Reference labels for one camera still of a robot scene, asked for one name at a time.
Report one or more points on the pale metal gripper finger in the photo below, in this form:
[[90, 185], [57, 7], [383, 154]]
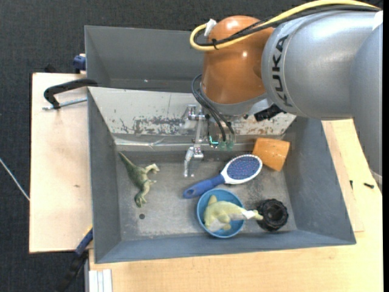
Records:
[[189, 160], [191, 113]]

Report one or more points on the blue and white hairbrush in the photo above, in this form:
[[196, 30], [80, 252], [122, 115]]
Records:
[[240, 169]]

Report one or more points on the blue bowl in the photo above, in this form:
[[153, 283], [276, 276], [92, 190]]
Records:
[[204, 205]]

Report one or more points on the green toy dinosaur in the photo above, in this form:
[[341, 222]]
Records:
[[140, 178]]

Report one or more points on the orange cup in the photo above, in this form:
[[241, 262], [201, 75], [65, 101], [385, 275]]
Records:
[[272, 154]]

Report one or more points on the grey metal bin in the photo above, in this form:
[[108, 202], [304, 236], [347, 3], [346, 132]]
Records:
[[170, 217]]

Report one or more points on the yellow-green plush dolphin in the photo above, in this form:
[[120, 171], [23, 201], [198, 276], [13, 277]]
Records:
[[223, 213]]

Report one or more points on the pale wood flat board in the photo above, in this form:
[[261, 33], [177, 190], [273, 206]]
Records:
[[60, 163]]

